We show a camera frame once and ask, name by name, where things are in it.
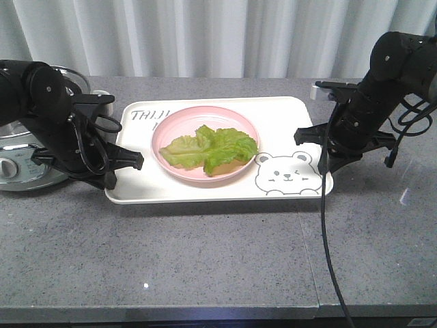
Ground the green lettuce leaf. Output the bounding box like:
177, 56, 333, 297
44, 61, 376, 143
159, 124, 258, 176

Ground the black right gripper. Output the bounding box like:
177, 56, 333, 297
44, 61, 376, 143
294, 81, 398, 174

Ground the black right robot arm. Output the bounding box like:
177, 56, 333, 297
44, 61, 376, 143
294, 32, 436, 174

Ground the pink round plate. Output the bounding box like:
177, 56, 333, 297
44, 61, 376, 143
151, 106, 260, 182

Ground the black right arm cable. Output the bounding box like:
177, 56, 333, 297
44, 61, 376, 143
320, 102, 356, 328

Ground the green electric cooking pot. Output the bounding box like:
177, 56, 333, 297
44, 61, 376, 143
1, 66, 110, 191

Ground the grey white curtain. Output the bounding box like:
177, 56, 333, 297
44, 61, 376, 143
1, 1, 436, 78

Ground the cream bear tray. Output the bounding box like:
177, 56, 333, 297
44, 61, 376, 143
106, 96, 333, 204

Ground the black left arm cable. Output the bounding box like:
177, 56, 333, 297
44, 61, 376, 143
68, 114, 123, 176

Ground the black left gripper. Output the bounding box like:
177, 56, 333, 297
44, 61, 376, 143
29, 94, 143, 190

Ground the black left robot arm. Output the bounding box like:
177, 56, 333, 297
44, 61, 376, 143
1, 59, 143, 190

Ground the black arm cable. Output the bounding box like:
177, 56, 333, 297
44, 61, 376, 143
320, 102, 356, 328
68, 114, 123, 176

